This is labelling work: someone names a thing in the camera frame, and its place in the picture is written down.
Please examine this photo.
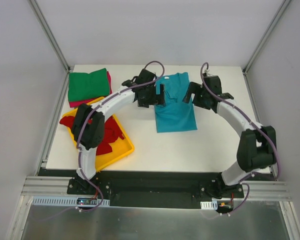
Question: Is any teal t shirt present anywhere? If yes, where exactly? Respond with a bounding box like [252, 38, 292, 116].
[154, 72, 197, 133]

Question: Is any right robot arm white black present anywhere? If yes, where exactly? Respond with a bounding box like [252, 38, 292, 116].
[182, 73, 278, 199]

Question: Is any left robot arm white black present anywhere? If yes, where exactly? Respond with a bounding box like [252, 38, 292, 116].
[71, 68, 165, 195]

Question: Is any red t shirt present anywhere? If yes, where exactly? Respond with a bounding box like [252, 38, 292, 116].
[59, 115, 125, 156]

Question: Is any yellow plastic tray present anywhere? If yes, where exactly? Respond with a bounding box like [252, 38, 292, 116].
[62, 96, 135, 172]

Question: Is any folded green t shirt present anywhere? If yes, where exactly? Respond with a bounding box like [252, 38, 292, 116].
[67, 67, 110, 103]

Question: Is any folded pink t shirt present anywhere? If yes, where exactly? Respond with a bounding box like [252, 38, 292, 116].
[68, 71, 114, 109]

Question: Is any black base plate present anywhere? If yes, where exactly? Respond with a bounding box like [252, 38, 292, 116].
[37, 167, 277, 209]

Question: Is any right white cable duct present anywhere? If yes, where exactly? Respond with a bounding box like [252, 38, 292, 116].
[200, 200, 218, 210]

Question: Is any white cable duct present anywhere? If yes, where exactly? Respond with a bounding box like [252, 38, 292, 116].
[200, 200, 218, 210]
[32, 196, 110, 208]

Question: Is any left aluminium frame post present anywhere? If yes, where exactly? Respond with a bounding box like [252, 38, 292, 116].
[27, 0, 71, 73]

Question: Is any aluminium frame post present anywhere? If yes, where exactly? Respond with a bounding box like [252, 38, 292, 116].
[242, 0, 293, 76]
[27, 0, 71, 73]

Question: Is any right aluminium frame post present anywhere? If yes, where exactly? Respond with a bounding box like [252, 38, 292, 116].
[242, 0, 293, 76]

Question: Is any front aluminium rail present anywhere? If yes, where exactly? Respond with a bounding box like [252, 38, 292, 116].
[21, 176, 71, 196]

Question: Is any left white cable duct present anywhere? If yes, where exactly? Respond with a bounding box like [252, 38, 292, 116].
[32, 196, 110, 208]

